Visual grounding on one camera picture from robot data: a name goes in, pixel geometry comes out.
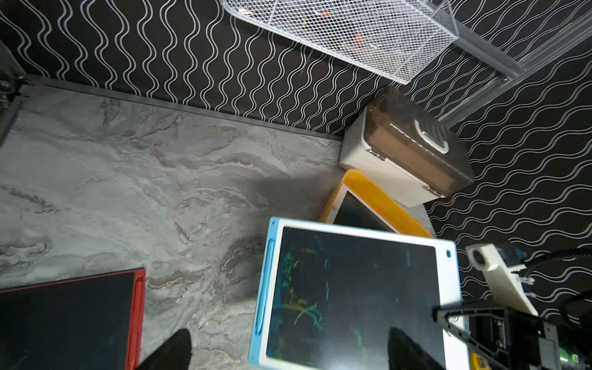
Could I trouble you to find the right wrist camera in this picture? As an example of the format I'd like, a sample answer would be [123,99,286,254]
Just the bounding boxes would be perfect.
[466,244,539,316]

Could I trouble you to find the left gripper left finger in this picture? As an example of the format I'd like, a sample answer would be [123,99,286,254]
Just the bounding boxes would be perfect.
[136,328,192,370]

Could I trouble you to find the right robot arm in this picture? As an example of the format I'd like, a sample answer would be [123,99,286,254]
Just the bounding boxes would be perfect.
[433,244,591,369]

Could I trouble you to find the pink white writing tablet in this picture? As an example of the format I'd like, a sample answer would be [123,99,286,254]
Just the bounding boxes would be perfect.
[327,185,399,234]

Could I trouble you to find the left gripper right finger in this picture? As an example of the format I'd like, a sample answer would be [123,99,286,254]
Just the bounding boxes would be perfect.
[388,328,443,370]

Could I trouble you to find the brown white storage case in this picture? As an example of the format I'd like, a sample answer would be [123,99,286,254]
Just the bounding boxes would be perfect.
[339,87,475,208]

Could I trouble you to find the blue white writing tablet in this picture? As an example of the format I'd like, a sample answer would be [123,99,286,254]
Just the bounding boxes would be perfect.
[248,217,470,369]

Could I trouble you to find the yellow storage tray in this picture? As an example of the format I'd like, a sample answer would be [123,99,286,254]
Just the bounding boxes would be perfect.
[321,170,461,369]

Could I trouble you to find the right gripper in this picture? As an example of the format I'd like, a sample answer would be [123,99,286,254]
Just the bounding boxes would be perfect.
[433,300,574,369]

